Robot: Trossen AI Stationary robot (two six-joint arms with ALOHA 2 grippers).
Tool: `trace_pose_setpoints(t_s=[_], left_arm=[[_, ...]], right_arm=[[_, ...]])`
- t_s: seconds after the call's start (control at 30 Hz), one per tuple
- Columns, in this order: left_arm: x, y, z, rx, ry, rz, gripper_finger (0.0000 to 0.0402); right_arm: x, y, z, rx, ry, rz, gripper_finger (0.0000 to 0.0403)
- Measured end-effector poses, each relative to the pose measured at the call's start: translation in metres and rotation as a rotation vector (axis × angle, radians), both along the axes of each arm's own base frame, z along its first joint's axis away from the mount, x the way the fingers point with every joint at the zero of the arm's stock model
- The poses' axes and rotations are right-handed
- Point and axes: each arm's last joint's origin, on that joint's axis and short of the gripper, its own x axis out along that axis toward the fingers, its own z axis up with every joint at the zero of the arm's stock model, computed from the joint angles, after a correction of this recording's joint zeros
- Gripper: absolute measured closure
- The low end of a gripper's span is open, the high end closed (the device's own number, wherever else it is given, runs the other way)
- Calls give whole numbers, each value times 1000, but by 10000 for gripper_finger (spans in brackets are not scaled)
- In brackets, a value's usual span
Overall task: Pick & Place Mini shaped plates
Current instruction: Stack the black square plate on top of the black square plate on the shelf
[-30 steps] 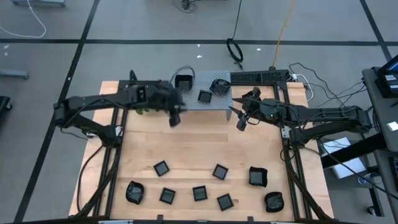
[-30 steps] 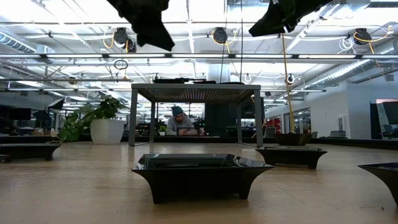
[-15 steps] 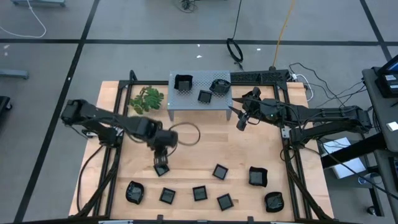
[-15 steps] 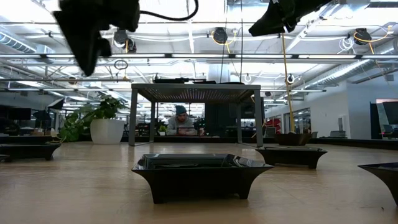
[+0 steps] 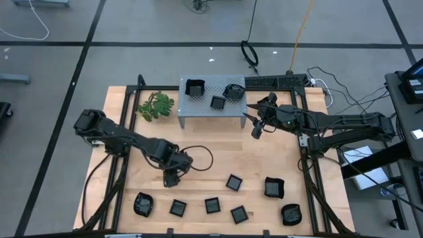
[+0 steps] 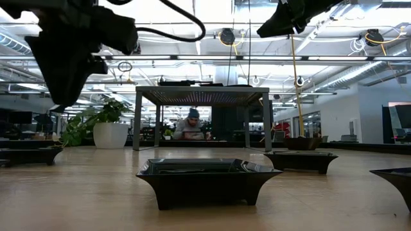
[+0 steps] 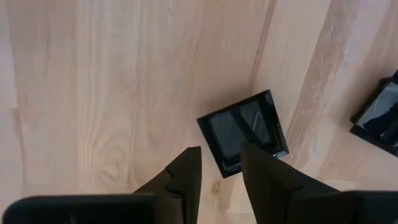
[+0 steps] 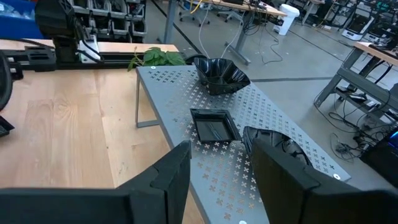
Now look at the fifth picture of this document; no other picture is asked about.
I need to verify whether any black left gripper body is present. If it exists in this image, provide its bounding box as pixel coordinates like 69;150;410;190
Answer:
163;169;183;188

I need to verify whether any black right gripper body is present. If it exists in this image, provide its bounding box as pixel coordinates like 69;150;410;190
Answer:
251;92;293;139

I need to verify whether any leaf shaped black plate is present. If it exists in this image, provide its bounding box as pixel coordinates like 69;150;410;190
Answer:
133;192;155;218
222;83;247;101
280;203;303;227

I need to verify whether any small square black plate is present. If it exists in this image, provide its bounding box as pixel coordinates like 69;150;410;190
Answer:
230;205;249;225
169;199;188;218
225;174;244;192
204;196;221;215
210;95;227;111

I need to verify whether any wavy square black plate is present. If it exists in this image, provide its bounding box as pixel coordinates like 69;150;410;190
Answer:
184;78;206;98
264;177;286;200

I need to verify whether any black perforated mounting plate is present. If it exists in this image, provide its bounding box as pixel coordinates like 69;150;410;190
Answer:
245;74;309;91

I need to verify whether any grey perforated metal shelf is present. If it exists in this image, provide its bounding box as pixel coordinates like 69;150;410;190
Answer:
177;74;249;130

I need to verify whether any green leafy plant sprig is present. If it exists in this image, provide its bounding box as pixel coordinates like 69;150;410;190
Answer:
137;91;175;122

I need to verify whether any white box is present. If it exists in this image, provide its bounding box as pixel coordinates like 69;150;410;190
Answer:
342;145;391;191

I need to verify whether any black desk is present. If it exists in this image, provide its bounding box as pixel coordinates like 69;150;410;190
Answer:
340;71;423;238

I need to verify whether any black device with labels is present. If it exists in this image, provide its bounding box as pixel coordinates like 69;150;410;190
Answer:
398;58;423;105

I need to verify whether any black wheeled object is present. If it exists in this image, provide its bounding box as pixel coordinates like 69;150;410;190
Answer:
0;101;14;133

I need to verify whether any grey metal foot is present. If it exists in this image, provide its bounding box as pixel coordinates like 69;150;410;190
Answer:
0;73;32;85

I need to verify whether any grey cart base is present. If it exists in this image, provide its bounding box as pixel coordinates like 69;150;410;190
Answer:
12;0;71;9

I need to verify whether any black left wrist camera cable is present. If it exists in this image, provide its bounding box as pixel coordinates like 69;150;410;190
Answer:
180;145;215;173

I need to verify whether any white plug with cable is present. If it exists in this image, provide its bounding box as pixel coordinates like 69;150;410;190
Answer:
309;77;333;109

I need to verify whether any black coiled floor cable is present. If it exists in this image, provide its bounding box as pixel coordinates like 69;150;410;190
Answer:
239;0;260;75

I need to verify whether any thin black cable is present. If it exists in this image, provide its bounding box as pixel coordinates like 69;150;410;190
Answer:
306;65;397;115

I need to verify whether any yellow cable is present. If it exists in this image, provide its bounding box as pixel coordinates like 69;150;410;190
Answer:
289;0;315;73

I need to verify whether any black metal rail frame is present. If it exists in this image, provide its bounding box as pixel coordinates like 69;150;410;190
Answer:
73;74;356;236

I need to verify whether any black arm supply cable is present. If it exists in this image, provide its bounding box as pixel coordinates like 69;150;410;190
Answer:
81;153;112;227

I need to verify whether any black cable bundle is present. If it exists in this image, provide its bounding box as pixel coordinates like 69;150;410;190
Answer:
185;0;212;15

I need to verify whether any long black cable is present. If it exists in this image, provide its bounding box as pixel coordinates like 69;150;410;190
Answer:
343;161;423;213

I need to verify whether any white floor cable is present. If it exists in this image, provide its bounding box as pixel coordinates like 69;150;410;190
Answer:
0;0;50;42

